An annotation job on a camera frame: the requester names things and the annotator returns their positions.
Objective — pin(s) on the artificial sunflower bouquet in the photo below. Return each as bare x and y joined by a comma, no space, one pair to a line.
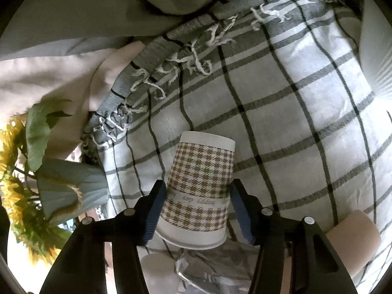
24,140

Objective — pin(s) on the light blue ribbed vase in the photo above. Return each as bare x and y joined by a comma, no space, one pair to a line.
68,189

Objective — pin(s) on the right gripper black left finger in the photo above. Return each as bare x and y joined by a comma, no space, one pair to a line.
80,266

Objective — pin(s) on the beige pink curtain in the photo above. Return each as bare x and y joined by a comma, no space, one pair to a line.
83,80

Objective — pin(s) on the orange paper cup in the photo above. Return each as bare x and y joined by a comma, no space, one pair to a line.
352,244

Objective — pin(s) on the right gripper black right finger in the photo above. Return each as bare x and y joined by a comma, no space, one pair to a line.
268,230

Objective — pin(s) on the houndstooth patterned paper cup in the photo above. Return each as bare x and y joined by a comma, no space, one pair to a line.
195,211

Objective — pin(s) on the white paper cup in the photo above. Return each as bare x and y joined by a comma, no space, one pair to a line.
159,274

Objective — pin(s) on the checkered grey white tablecloth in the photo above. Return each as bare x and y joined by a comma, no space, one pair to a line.
283,79

